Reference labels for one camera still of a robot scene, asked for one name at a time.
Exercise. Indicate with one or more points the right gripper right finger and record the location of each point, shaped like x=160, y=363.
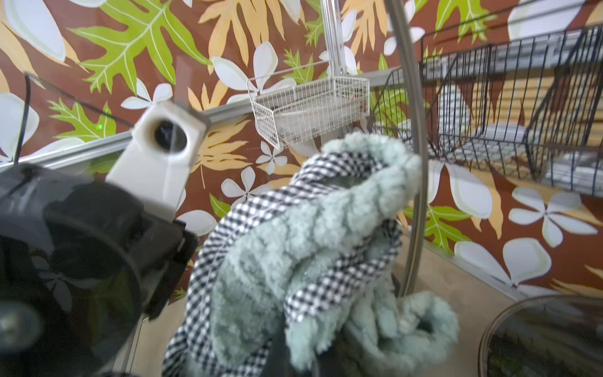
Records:
x=328, y=364

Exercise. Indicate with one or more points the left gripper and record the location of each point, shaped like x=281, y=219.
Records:
x=81, y=262

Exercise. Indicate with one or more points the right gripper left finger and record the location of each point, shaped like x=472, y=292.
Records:
x=278, y=362

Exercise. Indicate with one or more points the green microfibre cloth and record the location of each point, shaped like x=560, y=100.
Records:
x=318, y=253

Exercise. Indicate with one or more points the glass pot lid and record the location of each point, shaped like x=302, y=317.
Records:
x=414, y=90

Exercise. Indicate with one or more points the small pan with lid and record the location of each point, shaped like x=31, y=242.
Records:
x=554, y=335

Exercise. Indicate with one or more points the white wire basket left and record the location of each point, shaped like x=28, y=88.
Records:
x=302, y=112

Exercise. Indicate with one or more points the black wire basket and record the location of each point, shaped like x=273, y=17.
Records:
x=529, y=109

